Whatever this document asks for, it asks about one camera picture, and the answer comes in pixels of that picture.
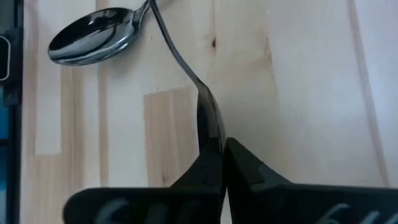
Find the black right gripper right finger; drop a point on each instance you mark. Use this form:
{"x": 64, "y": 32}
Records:
{"x": 311, "y": 205}

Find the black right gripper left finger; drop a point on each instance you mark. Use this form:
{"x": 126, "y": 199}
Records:
{"x": 155, "y": 205}

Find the black metal spoon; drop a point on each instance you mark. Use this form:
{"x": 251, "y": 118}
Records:
{"x": 210, "y": 118}
{"x": 93, "y": 37}

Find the black aluminium table frame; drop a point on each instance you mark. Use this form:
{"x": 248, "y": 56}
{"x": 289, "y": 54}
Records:
{"x": 17, "y": 124}

